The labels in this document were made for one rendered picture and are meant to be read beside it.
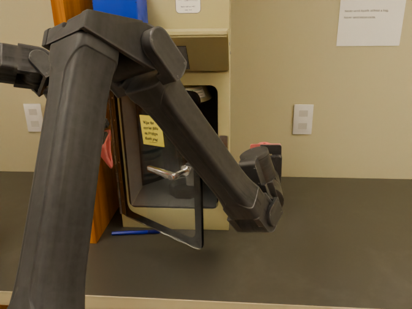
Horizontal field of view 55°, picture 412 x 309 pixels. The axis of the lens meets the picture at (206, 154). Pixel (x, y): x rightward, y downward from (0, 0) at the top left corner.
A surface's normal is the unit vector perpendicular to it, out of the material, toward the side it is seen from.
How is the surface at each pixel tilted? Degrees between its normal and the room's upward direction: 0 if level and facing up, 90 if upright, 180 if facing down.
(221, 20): 90
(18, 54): 51
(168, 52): 73
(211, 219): 90
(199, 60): 135
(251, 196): 64
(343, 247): 0
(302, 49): 90
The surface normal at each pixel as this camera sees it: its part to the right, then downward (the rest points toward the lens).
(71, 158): 0.78, -0.13
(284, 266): -0.02, -0.93
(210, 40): -0.05, 0.91
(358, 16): -0.09, 0.36
